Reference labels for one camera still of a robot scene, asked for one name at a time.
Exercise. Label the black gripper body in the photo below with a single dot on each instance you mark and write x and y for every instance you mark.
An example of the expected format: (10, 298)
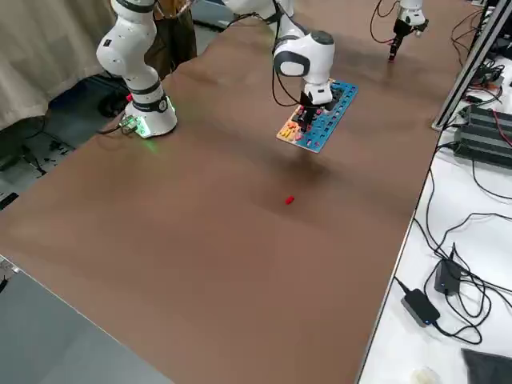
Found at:
(303, 100)
(403, 29)

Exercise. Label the colourful toy puzzle board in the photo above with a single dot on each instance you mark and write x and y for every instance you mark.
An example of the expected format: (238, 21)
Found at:
(324, 136)

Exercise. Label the small red piece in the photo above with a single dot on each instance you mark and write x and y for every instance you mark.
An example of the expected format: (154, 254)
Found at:
(289, 200)

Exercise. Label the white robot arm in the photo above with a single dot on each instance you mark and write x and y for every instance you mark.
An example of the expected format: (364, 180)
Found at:
(132, 60)
(410, 8)

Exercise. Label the black ribbed power supply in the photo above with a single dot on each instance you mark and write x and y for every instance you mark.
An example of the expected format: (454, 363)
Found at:
(486, 120)
(480, 146)

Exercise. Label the grey black power adapter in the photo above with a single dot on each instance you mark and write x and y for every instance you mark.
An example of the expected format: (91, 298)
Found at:
(420, 306)

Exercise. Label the beige curtain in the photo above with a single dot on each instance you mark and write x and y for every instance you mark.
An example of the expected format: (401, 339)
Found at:
(40, 60)

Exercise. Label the cream tape roll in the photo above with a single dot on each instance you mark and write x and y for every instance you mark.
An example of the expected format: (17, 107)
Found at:
(425, 377)

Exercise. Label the black flat floor item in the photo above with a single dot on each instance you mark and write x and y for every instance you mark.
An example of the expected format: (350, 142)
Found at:
(8, 202)

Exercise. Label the dark grey cloth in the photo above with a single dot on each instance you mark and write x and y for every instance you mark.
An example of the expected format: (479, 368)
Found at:
(492, 368)

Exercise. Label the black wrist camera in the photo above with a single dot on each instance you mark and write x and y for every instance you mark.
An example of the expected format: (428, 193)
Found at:
(421, 28)
(336, 100)

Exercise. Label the aluminium frame post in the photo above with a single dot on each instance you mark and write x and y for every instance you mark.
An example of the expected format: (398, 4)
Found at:
(460, 82)

